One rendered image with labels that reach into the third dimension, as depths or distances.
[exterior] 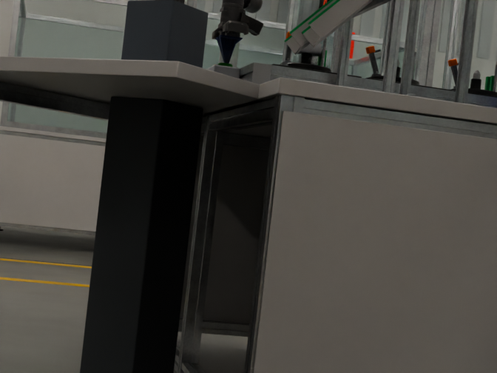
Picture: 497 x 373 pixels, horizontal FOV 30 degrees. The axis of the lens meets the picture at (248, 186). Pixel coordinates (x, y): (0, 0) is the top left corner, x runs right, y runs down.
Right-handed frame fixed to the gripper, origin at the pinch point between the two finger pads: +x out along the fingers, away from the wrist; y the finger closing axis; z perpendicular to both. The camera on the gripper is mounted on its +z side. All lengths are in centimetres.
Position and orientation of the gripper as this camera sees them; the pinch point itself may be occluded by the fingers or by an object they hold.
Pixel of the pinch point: (228, 51)
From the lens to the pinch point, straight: 248.6
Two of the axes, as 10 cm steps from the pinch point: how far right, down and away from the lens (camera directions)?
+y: -2.3, -0.3, 9.7
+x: -1.1, 9.9, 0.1
